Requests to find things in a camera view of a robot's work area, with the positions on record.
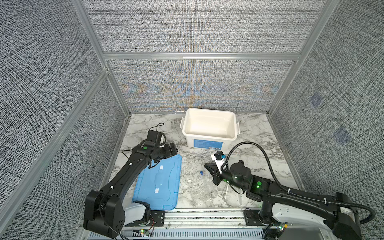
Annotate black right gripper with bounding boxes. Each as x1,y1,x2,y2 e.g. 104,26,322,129
204,162,247,193

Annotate white plastic storage bin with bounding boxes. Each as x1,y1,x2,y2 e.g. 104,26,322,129
180,108,240,151

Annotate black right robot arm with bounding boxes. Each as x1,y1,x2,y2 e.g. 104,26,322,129
205,161,363,240

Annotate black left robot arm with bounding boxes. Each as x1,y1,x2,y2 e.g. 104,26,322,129
84,143,178,239

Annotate blue plastic bin lid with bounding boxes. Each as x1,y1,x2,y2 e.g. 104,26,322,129
132,155,182,211

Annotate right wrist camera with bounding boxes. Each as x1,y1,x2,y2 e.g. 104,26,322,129
211,151,228,174

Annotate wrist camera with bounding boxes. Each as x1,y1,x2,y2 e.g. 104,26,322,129
211,151,228,174
145,130,164,147

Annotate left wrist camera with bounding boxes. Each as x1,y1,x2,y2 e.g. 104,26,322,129
145,130,164,147

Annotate aluminium mounting rail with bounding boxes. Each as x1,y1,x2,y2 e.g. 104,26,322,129
77,207,334,240

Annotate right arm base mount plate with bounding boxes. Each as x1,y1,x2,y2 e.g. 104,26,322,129
243,208,264,227

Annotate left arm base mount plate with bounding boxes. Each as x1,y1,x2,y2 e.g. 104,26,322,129
126,210,166,228

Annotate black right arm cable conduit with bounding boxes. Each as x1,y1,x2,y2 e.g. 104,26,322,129
224,141,376,225

